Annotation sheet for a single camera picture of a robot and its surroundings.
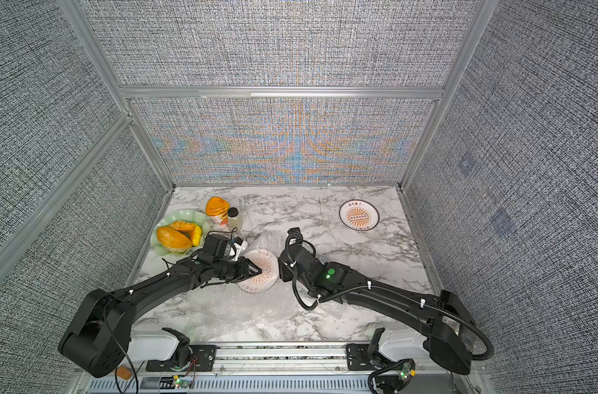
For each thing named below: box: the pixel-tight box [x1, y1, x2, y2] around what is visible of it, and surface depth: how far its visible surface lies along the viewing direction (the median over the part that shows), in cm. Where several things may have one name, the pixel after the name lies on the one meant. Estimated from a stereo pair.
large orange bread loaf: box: [156, 226, 194, 253], surface depth 94 cm
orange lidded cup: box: [205, 196, 231, 225], surface depth 102 cm
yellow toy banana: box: [192, 224, 203, 248], surface depth 99 cm
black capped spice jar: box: [227, 206, 242, 231], surface depth 100 cm
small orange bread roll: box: [169, 219, 196, 234], surface depth 97 cm
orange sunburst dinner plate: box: [339, 198, 381, 232], surface depth 109 cm
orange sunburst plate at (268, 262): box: [239, 247, 281, 294], surface depth 91 cm
